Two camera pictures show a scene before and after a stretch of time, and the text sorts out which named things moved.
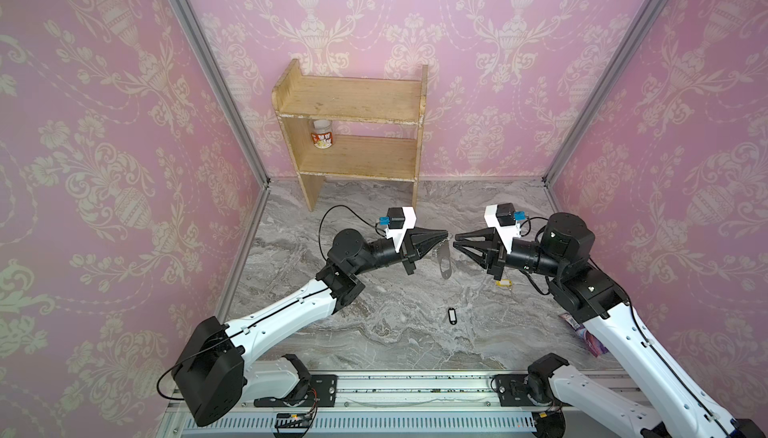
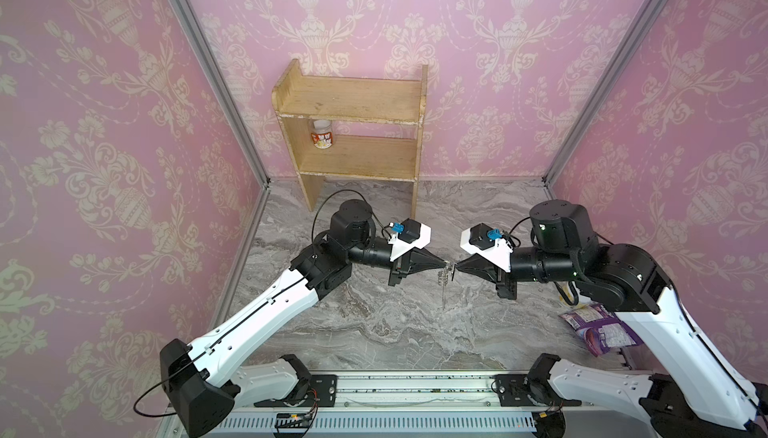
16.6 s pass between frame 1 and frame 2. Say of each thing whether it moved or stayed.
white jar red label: stayed
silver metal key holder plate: moved
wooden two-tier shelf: stayed
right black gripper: moved
